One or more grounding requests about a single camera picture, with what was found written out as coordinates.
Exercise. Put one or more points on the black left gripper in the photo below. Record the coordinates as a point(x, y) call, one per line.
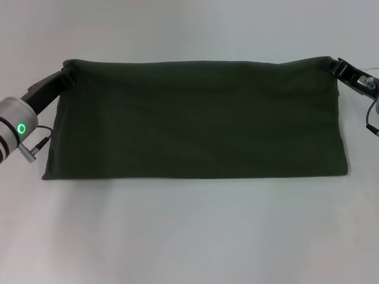
point(41, 91)

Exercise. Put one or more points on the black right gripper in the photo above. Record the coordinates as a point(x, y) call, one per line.
point(352, 77)

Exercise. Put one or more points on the dark green FREE t-shirt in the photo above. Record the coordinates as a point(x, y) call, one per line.
point(192, 118)

